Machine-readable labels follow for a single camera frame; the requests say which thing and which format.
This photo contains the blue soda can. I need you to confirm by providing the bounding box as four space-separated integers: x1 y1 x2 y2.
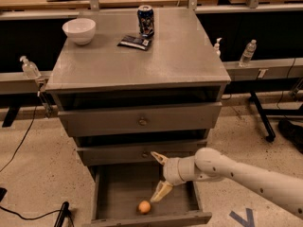
137 5 154 38

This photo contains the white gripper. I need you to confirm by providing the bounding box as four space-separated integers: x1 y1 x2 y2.
151 151 202 202

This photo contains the white bowl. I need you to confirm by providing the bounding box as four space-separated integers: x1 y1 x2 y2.
62 18 96 45

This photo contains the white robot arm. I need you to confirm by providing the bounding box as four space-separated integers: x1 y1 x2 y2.
151 148 303 218

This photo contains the clear sanitizer pump bottle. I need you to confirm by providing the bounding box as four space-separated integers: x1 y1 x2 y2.
20 56 42 79

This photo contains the grey drawer cabinet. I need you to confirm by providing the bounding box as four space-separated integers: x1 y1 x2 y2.
45 7 232 227

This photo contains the grey top drawer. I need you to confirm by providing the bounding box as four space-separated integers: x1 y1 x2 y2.
59 102 222 137

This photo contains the clear water bottle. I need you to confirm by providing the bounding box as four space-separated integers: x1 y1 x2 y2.
239 40 257 67

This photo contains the grey middle drawer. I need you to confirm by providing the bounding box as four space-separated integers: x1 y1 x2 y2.
77 139 207 166

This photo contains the small white pump bottle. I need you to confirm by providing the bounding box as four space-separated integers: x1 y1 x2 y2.
214 38 222 57

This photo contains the black stand on floor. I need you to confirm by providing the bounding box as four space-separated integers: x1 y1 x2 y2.
54 201 74 227

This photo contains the orange fruit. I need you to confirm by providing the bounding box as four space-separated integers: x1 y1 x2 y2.
137 201 152 215

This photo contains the black shoe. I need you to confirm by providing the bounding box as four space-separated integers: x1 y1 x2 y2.
278 119 303 154

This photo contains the grey open bottom drawer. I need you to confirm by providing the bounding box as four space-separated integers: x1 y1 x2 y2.
82 162 212 227

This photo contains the dark snack packet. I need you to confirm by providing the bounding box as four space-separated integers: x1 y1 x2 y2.
118 35 152 51

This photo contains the black floor cable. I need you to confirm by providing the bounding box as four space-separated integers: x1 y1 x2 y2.
0 106 39 173

